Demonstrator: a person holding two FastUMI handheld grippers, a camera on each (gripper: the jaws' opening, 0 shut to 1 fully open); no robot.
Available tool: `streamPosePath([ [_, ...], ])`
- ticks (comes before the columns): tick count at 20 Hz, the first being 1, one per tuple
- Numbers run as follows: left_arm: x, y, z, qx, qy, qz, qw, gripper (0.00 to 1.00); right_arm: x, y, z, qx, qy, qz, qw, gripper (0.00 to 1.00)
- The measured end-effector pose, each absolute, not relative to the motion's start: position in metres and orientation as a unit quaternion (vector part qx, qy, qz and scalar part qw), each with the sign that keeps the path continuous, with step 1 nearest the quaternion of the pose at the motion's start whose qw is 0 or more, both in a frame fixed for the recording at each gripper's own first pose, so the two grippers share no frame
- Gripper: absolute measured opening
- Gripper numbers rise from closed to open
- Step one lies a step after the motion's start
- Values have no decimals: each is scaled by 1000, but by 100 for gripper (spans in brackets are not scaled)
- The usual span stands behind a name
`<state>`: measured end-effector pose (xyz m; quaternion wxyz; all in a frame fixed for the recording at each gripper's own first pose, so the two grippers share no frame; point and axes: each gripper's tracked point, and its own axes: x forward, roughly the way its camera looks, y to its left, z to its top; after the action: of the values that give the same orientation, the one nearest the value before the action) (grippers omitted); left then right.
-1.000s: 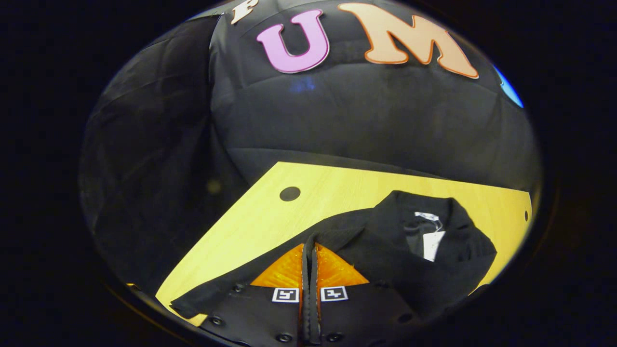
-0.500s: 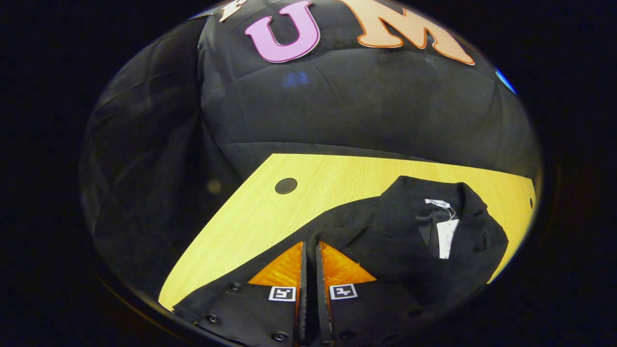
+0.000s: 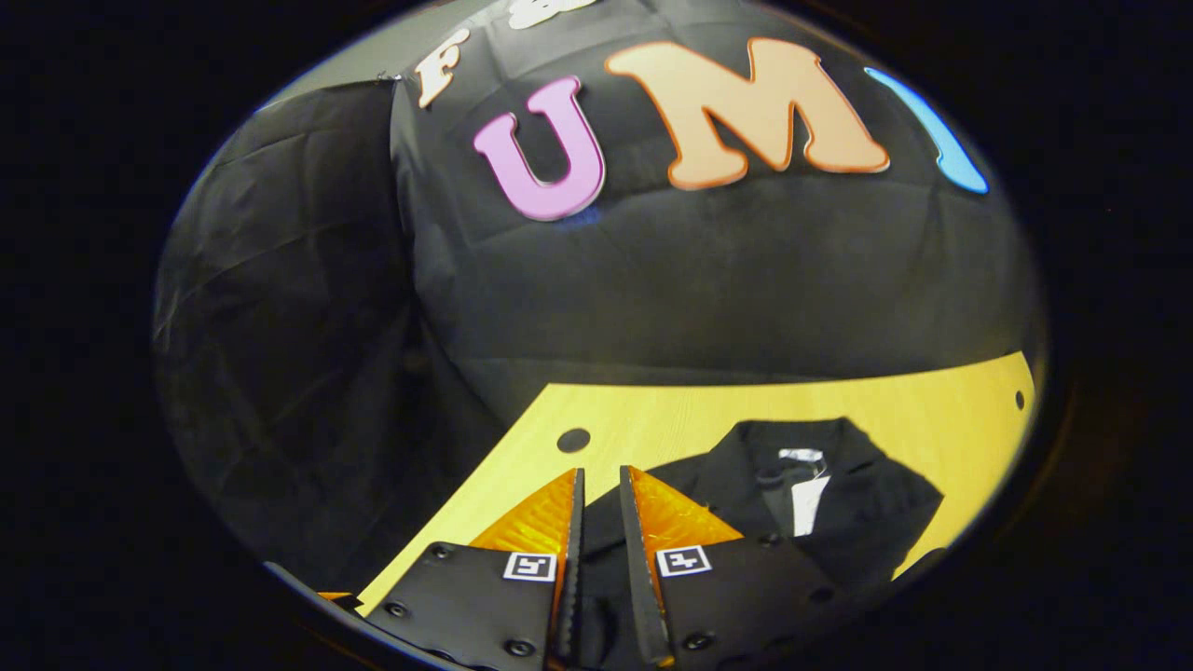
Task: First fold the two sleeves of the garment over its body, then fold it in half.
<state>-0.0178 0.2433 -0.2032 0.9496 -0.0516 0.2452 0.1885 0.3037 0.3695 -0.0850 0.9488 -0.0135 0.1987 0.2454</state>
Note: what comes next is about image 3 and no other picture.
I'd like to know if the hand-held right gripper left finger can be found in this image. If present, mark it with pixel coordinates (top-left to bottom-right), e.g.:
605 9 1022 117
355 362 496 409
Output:
359 466 586 671

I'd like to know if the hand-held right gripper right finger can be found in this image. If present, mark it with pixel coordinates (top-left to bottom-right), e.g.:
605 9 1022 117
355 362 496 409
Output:
618 464 840 671

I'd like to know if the black buttoned garment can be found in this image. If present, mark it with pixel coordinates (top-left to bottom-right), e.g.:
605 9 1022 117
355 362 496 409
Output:
569 417 947 671

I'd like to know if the black backdrop cloth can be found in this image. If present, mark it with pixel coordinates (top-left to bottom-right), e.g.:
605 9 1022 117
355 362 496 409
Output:
152 0 1045 597

